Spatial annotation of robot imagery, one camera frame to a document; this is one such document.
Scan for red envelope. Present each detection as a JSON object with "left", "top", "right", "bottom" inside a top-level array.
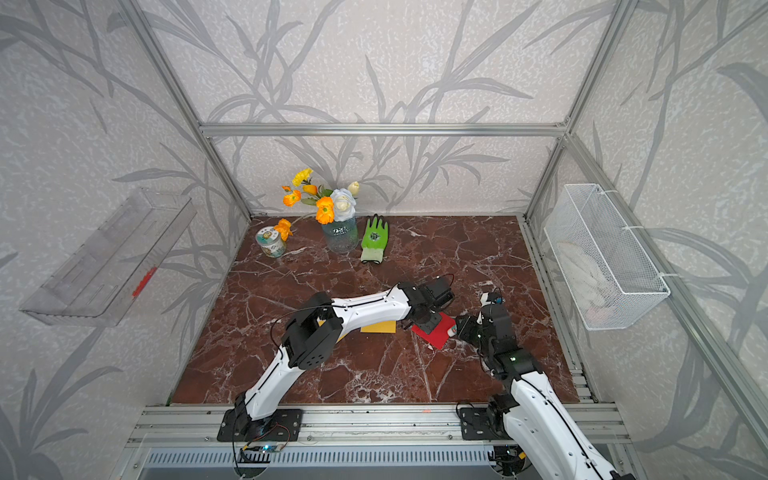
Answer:
[{"left": 411, "top": 312, "right": 456, "bottom": 350}]

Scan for yellow envelope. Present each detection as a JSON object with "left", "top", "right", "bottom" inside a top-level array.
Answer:
[
  {"left": 360, "top": 320, "right": 397, "bottom": 334},
  {"left": 317, "top": 318, "right": 346, "bottom": 343}
]

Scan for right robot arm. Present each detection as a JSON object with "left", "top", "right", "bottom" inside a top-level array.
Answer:
[{"left": 456, "top": 294, "right": 634, "bottom": 479}]

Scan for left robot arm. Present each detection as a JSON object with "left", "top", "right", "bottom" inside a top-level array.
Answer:
[{"left": 222, "top": 277, "right": 454, "bottom": 429}]

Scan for tilted yellow envelope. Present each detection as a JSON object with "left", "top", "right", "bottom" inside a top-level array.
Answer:
[{"left": 317, "top": 318, "right": 346, "bottom": 343}]

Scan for green work glove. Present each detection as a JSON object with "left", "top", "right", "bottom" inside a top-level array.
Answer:
[{"left": 360, "top": 214, "right": 389, "bottom": 264}]

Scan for blue glass vase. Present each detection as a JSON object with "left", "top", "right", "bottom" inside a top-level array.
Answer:
[{"left": 322, "top": 217, "right": 358, "bottom": 254}]

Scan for white cloth in basket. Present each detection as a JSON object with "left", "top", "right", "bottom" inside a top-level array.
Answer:
[{"left": 557, "top": 242, "right": 612, "bottom": 328}]

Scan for orange yellow artificial flowers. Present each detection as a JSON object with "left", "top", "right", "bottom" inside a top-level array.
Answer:
[{"left": 281, "top": 168, "right": 361, "bottom": 227}]

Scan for small printed tin can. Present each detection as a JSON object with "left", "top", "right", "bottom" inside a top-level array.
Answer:
[{"left": 256, "top": 226, "right": 286, "bottom": 258}]

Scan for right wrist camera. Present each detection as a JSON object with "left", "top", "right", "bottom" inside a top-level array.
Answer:
[{"left": 480, "top": 291, "right": 503, "bottom": 306}]

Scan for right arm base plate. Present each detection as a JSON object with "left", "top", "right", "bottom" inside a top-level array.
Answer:
[{"left": 455, "top": 402, "right": 511, "bottom": 441}]

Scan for white wire mesh basket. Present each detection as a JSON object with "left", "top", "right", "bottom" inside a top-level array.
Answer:
[{"left": 544, "top": 183, "right": 670, "bottom": 331}]

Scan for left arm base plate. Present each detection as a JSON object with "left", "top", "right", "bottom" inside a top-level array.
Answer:
[{"left": 217, "top": 408, "right": 304, "bottom": 443}]

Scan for aluminium front rail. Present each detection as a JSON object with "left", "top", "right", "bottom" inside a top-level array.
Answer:
[{"left": 127, "top": 403, "right": 631, "bottom": 448}]

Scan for clear plastic wall tray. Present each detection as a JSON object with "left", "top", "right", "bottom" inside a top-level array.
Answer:
[{"left": 20, "top": 187, "right": 197, "bottom": 327}]

